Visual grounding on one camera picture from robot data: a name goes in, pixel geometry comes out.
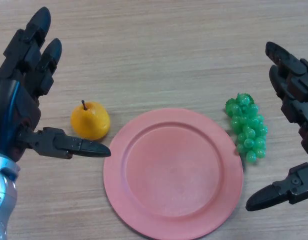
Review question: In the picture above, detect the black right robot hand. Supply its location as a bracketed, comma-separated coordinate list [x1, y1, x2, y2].
[245, 41, 308, 212]

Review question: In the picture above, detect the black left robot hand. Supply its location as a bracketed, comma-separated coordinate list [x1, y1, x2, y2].
[0, 6, 112, 163]

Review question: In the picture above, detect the yellow pear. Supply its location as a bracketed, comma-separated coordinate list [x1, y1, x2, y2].
[70, 99, 111, 141]

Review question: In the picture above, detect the pink round plate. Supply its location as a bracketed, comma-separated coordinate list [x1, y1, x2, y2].
[103, 107, 244, 240]

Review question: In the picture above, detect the green grape bunch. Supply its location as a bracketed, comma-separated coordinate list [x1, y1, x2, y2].
[224, 92, 269, 165]

